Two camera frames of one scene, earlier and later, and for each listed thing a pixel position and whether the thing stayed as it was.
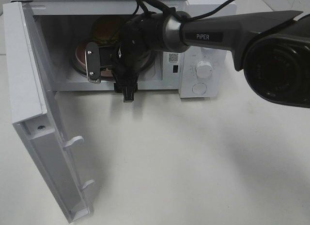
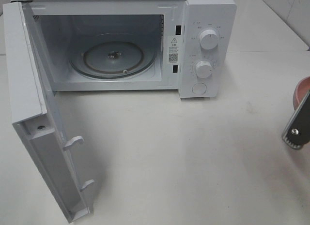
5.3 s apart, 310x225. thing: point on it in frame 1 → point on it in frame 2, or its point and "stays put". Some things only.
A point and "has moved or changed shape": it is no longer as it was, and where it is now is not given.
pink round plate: [81, 60] has moved or changed shape
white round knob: [204, 69] stays put
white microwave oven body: [78, 32] stays put
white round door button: [199, 88] stays put
